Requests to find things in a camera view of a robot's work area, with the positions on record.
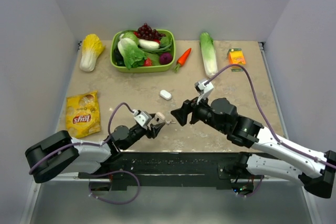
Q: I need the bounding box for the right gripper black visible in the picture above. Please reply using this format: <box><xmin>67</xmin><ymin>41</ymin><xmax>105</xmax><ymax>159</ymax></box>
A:
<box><xmin>171</xmin><ymin>91</ymin><xmax>227</xmax><ymax>133</ymax></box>

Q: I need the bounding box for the pink earbud charging case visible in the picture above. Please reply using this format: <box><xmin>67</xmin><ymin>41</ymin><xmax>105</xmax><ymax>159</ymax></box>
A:
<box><xmin>154</xmin><ymin>112</ymin><xmax>166</xmax><ymax>124</ymax></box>

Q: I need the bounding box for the white earbud charging case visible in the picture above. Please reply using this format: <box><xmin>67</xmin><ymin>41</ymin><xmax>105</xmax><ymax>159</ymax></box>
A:
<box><xmin>159</xmin><ymin>90</ymin><xmax>172</xmax><ymax>101</ymax></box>

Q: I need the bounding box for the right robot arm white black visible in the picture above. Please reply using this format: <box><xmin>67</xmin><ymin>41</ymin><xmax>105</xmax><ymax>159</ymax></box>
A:
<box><xmin>171</xmin><ymin>98</ymin><xmax>335</xmax><ymax>198</ymax></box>

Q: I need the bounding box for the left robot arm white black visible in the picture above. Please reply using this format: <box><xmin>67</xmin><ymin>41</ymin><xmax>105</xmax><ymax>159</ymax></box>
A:
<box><xmin>25</xmin><ymin>112</ymin><xmax>166</xmax><ymax>184</ymax></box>

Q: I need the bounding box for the green plastic basket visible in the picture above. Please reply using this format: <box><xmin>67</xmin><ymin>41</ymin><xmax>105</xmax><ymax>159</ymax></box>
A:
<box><xmin>110</xmin><ymin>29</ymin><xmax>176</xmax><ymax>73</ymax></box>

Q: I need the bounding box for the orange toy carrot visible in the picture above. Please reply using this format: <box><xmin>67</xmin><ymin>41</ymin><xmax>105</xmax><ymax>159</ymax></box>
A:
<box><xmin>173</xmin><ymin>48</ymin><xmax>192</xmax><ymax>73</ymax></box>

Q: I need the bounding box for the purple onion in basket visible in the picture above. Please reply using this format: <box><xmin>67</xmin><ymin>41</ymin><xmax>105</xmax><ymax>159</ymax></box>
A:
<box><xmin>159</xmin><ymin>52</ymin><xmax>173</xmax><ymax>65</ymax></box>

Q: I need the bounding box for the red strawberry in basket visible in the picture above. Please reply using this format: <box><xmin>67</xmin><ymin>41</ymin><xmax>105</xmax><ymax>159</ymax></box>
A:
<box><xmin>143</xmin><ymin>58</ymin><xmax>153</xmax><ymax>67</ymax></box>

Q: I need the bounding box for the green white napa cabbage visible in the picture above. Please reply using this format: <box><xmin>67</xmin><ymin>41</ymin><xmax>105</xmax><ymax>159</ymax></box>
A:
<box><xmin>199</xmin><ymin>32</ymin><xmax>218</xmax><ymax>78</ymax></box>

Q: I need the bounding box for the yellow lays chips bag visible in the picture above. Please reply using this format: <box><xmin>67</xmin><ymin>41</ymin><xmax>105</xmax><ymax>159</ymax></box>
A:
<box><xmin>65</xmin><ymin>90</ymin><xmax>101</xmax><ymax>138</ymax></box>

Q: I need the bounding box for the green lettuce in basket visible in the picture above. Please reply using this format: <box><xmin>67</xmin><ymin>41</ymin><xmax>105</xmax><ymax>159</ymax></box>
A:
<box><xmin>118</xmin><ymin>38</ymin><xmax>147</xmax><ymax>69</ymax></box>

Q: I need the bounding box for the white radish in basket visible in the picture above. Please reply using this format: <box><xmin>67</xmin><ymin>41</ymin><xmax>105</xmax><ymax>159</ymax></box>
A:
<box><xmin>139</xmin><ymin>39</ymin><xmax>160</xmax><ymax>50</ymax></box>

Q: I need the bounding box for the orange juice carton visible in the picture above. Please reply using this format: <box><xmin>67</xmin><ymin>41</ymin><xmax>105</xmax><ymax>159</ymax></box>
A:
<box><xmin>227</xmin><ymin>48</ymin><xmax>246</xmax><ymax>66</ymax></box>

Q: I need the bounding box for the red grape bunch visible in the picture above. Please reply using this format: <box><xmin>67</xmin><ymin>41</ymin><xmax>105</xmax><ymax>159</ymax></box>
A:
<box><xmin>133</xmin><ymin>23</ymin><xmax>166</xmax><ymax>40</ymax></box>

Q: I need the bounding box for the yellow napa cabbage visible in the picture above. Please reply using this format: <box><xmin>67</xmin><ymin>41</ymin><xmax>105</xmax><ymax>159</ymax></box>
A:
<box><xmin>79</xmin><ymin>34</ymin><xmax>105</xmax><ymax>72</ymax></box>

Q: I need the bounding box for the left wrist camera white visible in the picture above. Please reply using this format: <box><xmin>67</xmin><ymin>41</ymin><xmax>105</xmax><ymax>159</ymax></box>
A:
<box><xmin>133</xmin><ymin>110</ymin><xmax>152</xmax><ymax>129</ymax></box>

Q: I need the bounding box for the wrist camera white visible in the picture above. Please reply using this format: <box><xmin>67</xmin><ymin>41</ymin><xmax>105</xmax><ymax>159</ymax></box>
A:
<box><xmin>194</xmin><ymin>79</ymin><xmax>214</xmax><ymax>104</ymax></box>
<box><xmin>133</xmin><ymin>110</ymin><xmax>152</xmax><ymax>129</ymax></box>

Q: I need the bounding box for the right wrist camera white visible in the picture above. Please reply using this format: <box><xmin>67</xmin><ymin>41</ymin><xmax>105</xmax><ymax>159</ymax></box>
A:
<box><xmin>194</xmin><ymin>79</ymin><xmax>214</xmax><ymax>104</ymax></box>

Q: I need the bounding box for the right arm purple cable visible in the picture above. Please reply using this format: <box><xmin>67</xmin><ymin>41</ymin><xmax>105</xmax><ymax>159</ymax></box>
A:
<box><xmin>207</xmin><ymin>63</ymin><xmax>336</xmax><ymax>169</ymax></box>

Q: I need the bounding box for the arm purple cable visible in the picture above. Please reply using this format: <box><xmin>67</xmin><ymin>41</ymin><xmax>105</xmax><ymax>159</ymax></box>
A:
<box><xmin>28</xmin><ymin>102</ymin><xmax>136</xmax><ymax>175</ymax></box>
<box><xmin>207</xmin><ymin>63</ymin><xmax>336</xmax><ymax>169</ymax></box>

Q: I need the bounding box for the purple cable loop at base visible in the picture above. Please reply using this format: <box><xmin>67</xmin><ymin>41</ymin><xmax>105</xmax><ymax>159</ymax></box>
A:
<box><xmin>88</xmin><ymin>170</ymin><xmax>141</xmax><ymax>205</ymax></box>

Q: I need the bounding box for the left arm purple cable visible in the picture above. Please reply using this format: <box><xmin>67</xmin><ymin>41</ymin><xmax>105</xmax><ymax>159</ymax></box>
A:
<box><xmin>28</xmin><ymin>102</ymin><xmax>136</xmax><ymax>175</ymax></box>

